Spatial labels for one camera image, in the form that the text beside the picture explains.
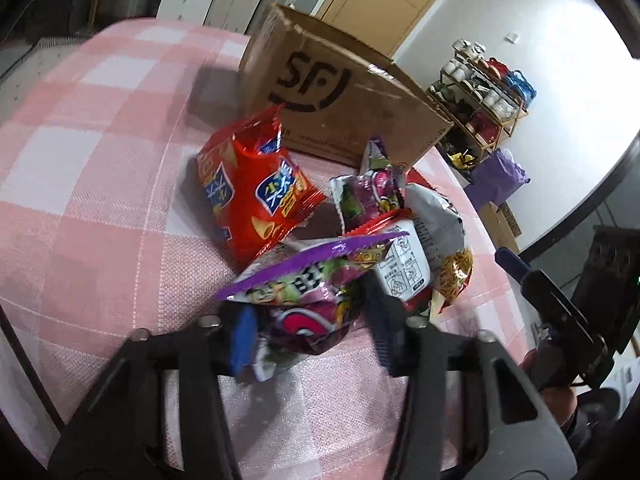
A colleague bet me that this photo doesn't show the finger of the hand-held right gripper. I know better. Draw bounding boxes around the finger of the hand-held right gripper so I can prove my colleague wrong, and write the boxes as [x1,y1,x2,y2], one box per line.
[495,247,616,386]

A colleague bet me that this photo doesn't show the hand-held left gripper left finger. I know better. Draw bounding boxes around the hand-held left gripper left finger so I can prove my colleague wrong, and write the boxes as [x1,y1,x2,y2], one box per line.
[47,305,261,480]

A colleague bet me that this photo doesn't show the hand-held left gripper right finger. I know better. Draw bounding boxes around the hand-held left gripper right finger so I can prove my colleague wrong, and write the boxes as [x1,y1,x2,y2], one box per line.
[362,275,576,480]

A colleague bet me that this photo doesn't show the white noodle snack bag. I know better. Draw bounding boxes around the white noodle snack bag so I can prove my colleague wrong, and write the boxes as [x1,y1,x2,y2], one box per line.
[404,169,474,308]
[345,210,432,313]

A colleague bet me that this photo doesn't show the purple snack packet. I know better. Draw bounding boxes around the purple snack packet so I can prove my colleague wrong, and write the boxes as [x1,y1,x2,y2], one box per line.
[216,232,411,383]
[330,140,408,236]

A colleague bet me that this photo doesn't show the red chip bag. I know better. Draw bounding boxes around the red chip bag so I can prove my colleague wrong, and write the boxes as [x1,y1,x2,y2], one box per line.
[196,105,327,268]

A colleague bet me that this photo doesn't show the brown cardboard box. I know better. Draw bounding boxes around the brown cardboard box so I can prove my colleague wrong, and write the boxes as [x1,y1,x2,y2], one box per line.
[239,2,453,168]

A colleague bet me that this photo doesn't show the person's right hand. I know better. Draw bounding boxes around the person's right hand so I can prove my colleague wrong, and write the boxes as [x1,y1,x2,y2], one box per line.
[522,350,578,423]

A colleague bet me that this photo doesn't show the printed cardboard carton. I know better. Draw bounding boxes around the printed cardboard carton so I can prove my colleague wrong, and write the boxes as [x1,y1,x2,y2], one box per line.
[492,202,522,253]

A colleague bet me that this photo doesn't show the purple plastic bag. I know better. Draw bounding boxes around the purple plastic bag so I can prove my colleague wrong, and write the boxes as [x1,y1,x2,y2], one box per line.
[470,149,531,211]

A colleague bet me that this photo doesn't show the white trash bin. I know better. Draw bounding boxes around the white trash bin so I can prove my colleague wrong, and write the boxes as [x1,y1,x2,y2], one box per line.
[447,147,481,186]

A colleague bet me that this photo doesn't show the wooden shoe rack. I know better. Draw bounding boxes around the wooden shoe rack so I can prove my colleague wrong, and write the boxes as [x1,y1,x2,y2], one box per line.
[427,39,537,161]

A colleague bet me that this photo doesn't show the rows of assorted shoes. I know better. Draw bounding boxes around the rows of assorted shoes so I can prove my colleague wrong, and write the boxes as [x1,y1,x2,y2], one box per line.
[430,39,537,146]

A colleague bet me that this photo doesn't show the wooden door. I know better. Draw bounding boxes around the wooden door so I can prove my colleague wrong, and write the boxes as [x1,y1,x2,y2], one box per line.
[317,0,471,56]

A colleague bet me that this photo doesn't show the white patterned rug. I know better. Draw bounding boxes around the white patterned rug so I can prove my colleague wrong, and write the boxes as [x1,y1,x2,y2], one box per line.
[0,35,96,91]

